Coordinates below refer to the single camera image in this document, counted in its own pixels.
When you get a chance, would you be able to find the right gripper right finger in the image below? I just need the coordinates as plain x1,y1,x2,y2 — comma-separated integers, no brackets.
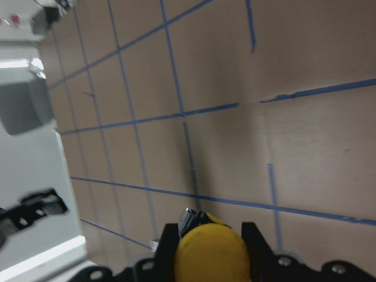
241,222,375,281

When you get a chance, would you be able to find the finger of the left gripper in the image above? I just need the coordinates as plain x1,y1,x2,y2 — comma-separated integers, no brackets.
1,187,68,235

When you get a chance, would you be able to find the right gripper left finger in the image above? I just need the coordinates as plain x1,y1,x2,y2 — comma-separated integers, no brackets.
114,223,180,281

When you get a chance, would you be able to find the yellow push button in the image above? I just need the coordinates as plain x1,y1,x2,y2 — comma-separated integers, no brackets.
173,208,251,281

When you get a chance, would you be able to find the grey chair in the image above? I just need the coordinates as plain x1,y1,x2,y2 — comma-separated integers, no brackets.
1,79,53,136

